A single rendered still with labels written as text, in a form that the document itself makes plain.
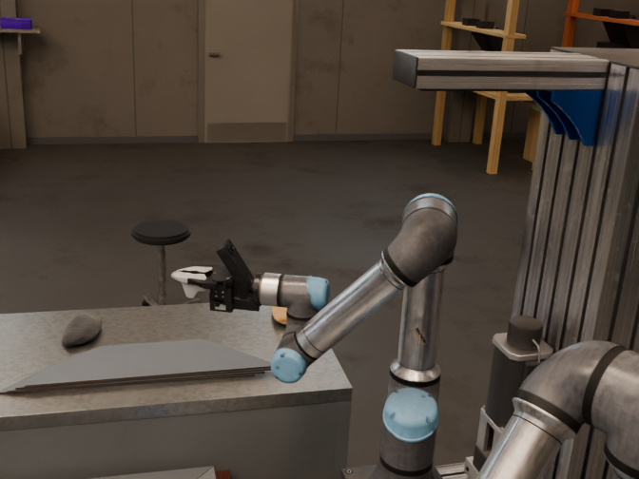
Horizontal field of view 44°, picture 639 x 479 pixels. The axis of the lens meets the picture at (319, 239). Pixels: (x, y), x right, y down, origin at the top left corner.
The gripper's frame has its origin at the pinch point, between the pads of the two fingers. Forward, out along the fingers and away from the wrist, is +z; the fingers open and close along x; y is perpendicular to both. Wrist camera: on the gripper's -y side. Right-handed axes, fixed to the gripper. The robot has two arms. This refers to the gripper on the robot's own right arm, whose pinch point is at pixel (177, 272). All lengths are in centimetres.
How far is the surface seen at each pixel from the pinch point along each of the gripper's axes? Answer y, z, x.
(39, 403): 39, 37, -5
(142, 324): 45, 29, 44
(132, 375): 38.7, 18.4, 10.3
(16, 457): 50, 41, -13
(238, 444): 56, -10, 9
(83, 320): 41, 45, 37
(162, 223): 109, 100, 247
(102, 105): 169, 322, 656
